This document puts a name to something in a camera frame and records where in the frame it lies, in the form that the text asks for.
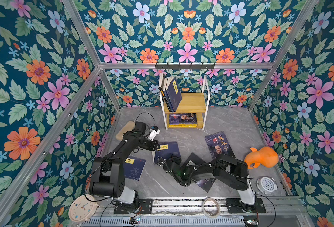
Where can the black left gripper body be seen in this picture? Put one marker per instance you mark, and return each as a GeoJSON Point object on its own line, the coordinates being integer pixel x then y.
{"type": "Point", "coordinates": [149, 144]}

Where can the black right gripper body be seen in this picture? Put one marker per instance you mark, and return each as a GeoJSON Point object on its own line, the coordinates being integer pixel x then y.
{"type": "Point", "coordinates": [176, 160]}

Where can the dark portrait book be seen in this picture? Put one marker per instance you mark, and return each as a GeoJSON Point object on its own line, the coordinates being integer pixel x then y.
{"type": "Point", "coordinates": [183, 119]}
{"type": "Point", "coordinates": [217, 143]}

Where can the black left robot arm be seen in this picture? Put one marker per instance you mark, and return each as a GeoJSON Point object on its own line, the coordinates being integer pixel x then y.
{"type": "Point", "coordinates": [107, 177]}

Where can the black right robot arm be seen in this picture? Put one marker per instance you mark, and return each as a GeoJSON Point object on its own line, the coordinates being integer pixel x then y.
{"type": "Point", "coordinates": [229, 170]}

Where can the black wolf cover book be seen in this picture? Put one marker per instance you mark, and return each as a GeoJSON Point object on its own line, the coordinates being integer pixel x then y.
{"type": "Point", "coordinates": [204, 184]}

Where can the beige oblong pad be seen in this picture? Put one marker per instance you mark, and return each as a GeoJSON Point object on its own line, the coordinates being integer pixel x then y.
{"type": "Point", "coordinates": [130, 125]}

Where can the wooden white bookshelf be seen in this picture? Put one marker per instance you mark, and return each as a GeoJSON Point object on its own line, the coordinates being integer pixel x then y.
{"type": "Point", "coordinates": [191, 103]}

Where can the black book on shelf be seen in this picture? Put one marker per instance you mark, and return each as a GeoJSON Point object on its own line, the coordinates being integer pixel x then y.
{"type": "Point", "coordinates": [162, 90]}

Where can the orange gourd toy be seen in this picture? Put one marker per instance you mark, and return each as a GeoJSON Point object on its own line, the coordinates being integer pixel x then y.
{"type": "Point", "coordinates": [265, 156]}

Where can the cream round clock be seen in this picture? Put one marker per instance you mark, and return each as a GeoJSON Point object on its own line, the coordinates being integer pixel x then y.
{"type": "Point", "coordinates": [83, 208]}

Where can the white alarm clock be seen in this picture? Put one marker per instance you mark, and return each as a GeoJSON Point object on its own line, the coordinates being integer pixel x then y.
{"type": "Point", "coordinates": [266, 185]}

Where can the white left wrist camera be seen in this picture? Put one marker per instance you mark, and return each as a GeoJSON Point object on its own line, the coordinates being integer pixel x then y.
{"type": "Point", "coordinates": [154, 132]}

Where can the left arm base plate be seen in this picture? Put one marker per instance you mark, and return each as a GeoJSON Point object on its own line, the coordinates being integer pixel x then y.
{"type": "Point", "coordinates": [139, 206]}

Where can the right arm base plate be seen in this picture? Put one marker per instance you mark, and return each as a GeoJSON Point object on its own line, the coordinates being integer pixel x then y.
{"type": "Point", "coordinates": [234, 205]}

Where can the black hook rail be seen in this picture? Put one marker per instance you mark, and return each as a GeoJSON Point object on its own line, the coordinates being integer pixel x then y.
{"type": "Point", "coordinates": [185, 66]}

